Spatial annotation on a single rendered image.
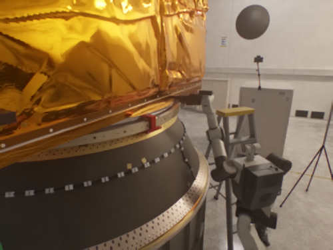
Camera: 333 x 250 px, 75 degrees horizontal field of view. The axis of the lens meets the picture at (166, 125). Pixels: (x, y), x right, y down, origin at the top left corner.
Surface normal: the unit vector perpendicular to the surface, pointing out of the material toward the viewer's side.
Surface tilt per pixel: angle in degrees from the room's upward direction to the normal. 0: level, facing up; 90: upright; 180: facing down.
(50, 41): 87
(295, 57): 90
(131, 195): 62
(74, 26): 83
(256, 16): 90
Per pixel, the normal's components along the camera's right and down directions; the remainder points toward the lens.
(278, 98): -0.43, 0.27
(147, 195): 0.59, -0.25
